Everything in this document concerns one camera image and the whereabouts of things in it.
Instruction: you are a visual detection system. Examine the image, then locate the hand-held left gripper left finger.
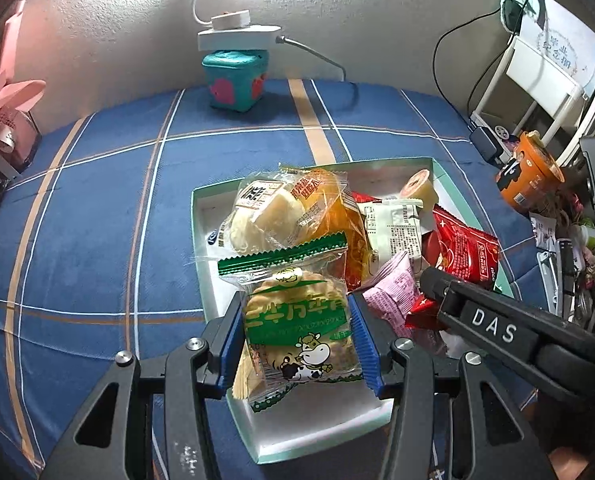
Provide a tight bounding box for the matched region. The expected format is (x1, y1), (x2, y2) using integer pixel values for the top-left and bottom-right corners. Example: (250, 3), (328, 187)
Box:
(42, 290), (247, 480)

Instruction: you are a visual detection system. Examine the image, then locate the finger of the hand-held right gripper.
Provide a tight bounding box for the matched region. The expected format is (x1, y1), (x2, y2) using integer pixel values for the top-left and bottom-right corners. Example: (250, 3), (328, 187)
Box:
(419, 265), (595, 407)

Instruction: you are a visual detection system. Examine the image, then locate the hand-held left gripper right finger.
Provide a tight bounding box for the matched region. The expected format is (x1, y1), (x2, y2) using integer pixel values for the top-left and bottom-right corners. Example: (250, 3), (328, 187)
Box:
(349, 291), (554, 480)

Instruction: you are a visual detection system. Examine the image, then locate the pink snack packet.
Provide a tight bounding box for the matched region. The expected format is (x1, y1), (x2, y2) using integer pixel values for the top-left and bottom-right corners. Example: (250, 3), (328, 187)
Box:
(361, 249), (424, 342)

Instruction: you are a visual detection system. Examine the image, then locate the green-edged clear cracker packet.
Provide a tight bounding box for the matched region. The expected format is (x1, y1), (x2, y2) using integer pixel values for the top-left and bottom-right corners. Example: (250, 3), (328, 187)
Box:
(218, 231), (367, 414)

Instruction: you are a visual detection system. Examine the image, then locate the small red snack packet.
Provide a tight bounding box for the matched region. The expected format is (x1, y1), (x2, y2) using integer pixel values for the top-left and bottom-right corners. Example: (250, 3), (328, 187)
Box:
(431, 204), (501, 292)

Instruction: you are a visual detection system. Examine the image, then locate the pale green white packet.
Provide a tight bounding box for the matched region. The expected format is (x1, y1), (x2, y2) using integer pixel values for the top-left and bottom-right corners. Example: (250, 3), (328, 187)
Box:
(356, 198), (427, 277)

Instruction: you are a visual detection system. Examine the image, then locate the orange gold snack packet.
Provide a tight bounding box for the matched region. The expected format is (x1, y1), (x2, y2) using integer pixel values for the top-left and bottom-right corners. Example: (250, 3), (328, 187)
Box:
(279, 163), (374, 287)

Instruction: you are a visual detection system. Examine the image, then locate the clear bread packet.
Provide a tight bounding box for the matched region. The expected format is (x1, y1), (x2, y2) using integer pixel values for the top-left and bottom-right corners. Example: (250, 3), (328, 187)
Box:
(229, 174), (309, 262)

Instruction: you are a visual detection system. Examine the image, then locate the teal cardboard tray box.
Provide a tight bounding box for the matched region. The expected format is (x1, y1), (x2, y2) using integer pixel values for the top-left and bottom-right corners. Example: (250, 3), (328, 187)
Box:
(190, 156), (517, 466)

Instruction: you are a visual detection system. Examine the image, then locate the small cake roll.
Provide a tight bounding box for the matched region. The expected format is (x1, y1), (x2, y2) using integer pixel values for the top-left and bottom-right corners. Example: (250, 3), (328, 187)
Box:
(399, 169), (439, 212)

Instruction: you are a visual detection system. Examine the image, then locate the pile of small trinkets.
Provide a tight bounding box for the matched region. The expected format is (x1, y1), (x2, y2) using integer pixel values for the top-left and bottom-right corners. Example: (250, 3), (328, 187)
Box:
(529, 184), (595, 323)

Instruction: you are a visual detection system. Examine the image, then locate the orange instant noodle cup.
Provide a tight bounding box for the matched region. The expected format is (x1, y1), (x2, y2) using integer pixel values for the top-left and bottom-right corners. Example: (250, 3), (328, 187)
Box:
(494, 130), (567, 212)

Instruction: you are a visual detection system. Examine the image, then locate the black power adapter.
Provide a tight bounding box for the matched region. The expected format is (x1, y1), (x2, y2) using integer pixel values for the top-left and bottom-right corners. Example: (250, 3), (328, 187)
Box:
(469, 125), (504, 166)

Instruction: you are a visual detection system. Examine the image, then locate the white folding rack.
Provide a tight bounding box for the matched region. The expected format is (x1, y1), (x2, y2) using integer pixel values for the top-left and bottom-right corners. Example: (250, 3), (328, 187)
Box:
(469, 34), (595, 167)

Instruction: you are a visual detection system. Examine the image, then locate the blue plaid bed sheet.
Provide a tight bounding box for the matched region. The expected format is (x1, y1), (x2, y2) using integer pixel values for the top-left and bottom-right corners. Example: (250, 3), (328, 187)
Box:
(0, 77), (554, 480)

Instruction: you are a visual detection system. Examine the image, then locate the white printed card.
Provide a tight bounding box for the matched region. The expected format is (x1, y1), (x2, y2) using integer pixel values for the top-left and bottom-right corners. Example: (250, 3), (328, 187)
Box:
(519, 0), (595, 102)

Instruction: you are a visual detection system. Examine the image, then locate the teal round ornament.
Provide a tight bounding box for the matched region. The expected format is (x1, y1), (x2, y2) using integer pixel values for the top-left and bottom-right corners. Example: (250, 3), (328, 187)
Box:
(499, 0), (547, 32)

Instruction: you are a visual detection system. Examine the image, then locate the teal box with pink print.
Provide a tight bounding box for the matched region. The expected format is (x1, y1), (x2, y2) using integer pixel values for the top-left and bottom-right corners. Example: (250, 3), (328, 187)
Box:
(201, 49), (271, 113)

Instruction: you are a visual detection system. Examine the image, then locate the glass vase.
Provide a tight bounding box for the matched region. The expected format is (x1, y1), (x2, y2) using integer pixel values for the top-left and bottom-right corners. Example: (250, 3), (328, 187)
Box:
(0, 109), (43, 172)

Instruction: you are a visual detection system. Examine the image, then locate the white power strip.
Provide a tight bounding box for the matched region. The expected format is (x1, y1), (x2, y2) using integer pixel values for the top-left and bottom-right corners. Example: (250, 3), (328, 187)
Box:
(196, 25), (283, 53)

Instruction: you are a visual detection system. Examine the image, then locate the pink flower bouquet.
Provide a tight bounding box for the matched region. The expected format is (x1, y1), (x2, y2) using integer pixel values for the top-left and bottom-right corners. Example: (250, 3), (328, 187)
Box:
(0, 0), (48, 183)

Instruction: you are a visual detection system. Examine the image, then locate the black cable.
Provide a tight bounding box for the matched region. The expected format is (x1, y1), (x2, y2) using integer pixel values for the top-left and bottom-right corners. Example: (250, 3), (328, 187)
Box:
(431, 0), (544, 127)

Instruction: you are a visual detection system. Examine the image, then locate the white power cable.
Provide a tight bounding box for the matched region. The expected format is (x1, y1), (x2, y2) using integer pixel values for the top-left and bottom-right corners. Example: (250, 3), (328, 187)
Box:
(276, 34), (359, 107)

